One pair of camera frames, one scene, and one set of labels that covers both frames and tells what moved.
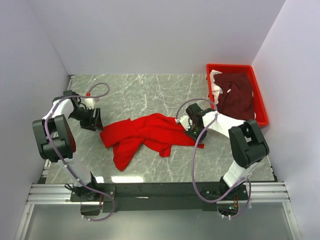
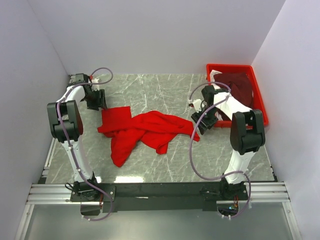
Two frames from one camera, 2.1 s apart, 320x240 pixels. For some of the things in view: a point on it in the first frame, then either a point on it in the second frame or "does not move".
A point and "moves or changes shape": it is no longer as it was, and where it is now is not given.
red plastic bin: [261, 117] does not move
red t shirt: [159, 131] moves or changes shape
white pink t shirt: [216, 89] does not move
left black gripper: [92, 119] -> [96, 100]
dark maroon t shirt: [236, 99] does not move
